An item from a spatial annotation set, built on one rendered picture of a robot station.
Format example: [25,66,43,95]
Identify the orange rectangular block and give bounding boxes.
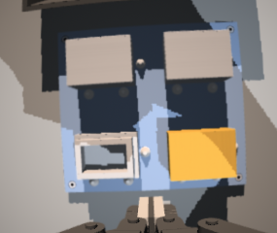
[166,127,237,181]

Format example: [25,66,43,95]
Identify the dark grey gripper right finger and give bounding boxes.
[151,196,265,233]

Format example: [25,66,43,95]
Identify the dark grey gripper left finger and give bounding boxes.
[59,197,152,233]

